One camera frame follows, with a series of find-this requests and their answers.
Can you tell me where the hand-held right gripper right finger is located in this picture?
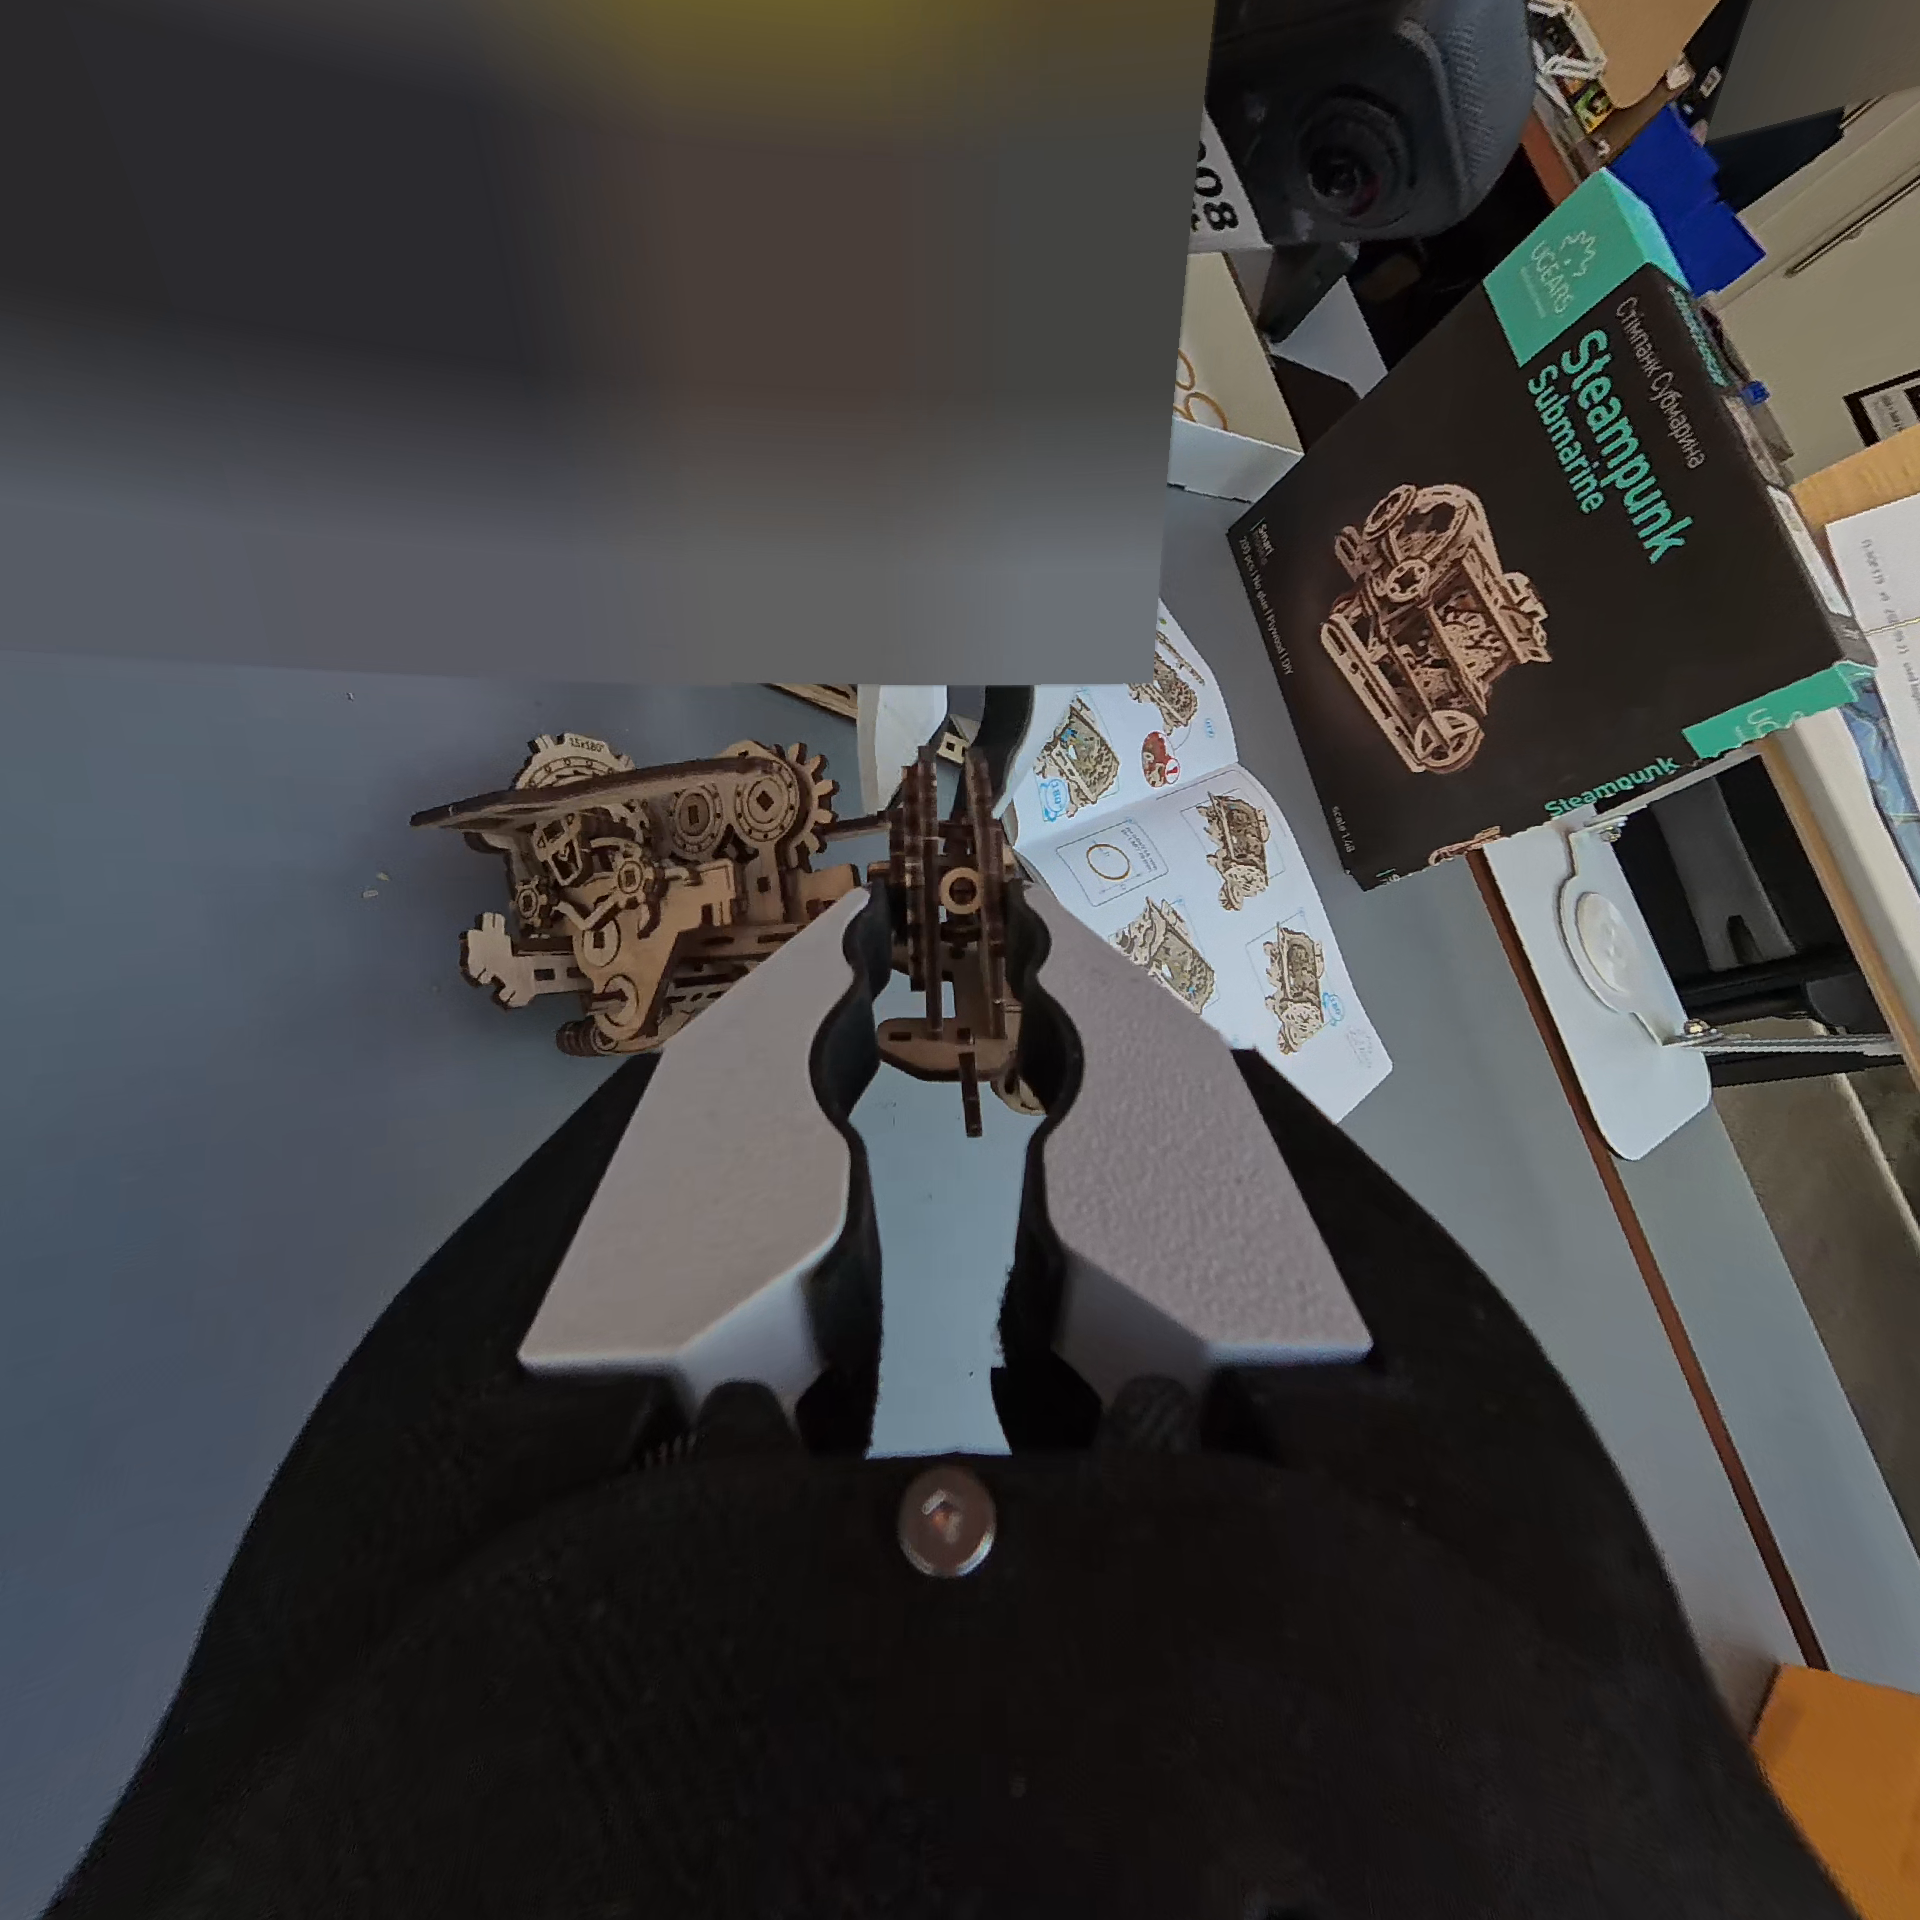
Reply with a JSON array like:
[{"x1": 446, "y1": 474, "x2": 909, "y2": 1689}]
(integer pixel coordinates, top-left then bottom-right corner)
[{"x1": 996, "y1": 881, "x2": 1379, "y2": 1453}]

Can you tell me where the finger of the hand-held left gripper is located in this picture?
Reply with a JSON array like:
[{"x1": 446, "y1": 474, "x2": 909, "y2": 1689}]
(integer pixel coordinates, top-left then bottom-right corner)
[
  {"x1": 946, "y1": 686, "x2": 1038, "y2": 801},
  {"x1": 857, "y1": 686, "x2": 949, "y2": 824}
]

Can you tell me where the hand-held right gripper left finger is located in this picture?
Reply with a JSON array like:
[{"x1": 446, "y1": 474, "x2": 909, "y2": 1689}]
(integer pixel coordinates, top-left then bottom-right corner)
[{"x1": 514, "y1": 885, "x2": 884, "y2": 1453}]

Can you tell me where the brown cardboard piece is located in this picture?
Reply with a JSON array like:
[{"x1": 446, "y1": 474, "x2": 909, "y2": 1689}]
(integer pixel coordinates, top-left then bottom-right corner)
[{"x1": 1559, "y1": 0, "x2": 1727, "y2": 111}]

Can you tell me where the black puzzle box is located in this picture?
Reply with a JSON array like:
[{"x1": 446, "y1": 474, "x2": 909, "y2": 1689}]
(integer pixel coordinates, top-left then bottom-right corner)
[{"x1": 1228, "y1": 167, "x2": 1877, "y2": 892}]

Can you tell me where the white printed carton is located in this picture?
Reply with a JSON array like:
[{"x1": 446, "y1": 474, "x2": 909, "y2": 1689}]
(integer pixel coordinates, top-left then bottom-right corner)
[{"x1": 1170, "y1": 253, "x2": 1307, "y2": 504}]

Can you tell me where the plywood board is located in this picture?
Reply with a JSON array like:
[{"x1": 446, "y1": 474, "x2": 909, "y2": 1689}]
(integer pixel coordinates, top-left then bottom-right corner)
[{"x1": 1789, "y1": 437, "x2": 1920, "y2": 527}]

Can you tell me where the blue plastic bin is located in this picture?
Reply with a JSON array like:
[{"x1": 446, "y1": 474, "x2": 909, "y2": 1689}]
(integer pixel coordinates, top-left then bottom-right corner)
[{"x1": 1612, "y1": 105, "x2": 1764, "y2": 295}]

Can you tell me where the yellow storage bin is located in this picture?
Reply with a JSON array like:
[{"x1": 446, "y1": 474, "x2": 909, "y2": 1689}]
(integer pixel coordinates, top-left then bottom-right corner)
[{"x1": 1749, "y1": 1661, "x2": 1920, "y2": 1920}]

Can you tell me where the white metal clamp plate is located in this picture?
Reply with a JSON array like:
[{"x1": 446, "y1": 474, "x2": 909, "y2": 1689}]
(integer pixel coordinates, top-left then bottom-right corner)
[{"x1": 1478, "y1": 818, "x2": 1727, "y2": 1164}]

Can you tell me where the wooden mechanical model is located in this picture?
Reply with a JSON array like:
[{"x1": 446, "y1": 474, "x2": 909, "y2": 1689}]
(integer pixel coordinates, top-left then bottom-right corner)
[{"x1": 409, "y1": 730, "x2": 902, "y2": 1059}]

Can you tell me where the instruction booklet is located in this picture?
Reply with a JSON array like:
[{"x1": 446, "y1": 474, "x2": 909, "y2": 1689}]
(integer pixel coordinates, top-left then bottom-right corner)
[{"x1": 1009, "y1": 601, "x2": 1394, "y2": 1126}]

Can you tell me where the printed instruction sheet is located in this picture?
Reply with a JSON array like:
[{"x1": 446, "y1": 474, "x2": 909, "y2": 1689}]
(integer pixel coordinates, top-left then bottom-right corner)
[{"x1": 1761, "y1": 494, "x2": 1920, "y2": 902}]

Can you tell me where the dark wooden gear assembly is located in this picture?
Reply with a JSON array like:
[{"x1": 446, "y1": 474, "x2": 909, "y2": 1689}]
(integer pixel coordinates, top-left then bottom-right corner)
[{"x1": 869, "y1": 748, "x2": 1052, "y2": 1138}]

